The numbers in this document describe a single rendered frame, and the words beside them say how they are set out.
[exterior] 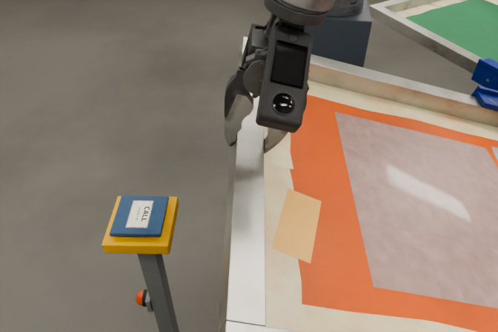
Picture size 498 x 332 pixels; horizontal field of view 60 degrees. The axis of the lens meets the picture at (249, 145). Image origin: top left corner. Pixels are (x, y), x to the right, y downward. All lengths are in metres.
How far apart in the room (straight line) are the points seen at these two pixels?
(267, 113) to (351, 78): 0.42
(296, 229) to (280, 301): 0.10
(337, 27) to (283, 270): 0.71
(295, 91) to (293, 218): 0.17
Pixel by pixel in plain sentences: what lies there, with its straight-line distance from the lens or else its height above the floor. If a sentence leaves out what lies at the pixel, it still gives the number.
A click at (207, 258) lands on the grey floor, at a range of 2.00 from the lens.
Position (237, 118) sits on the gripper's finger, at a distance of 0.55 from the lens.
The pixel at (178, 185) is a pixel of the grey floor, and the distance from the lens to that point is 2.31.
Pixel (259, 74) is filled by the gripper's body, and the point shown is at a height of 1.38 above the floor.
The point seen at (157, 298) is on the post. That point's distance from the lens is 1.13.
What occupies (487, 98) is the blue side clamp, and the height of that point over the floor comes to 1.15.
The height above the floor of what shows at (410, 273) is 1.18.
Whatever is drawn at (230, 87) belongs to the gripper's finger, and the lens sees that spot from 0.52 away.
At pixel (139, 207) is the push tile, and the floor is 0.97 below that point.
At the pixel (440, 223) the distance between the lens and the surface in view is 0.68.
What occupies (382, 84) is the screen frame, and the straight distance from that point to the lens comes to 0.86.
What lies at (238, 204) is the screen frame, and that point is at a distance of 0.50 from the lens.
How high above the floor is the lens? 1.64
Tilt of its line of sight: 41 degrees down
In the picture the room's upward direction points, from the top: straight up
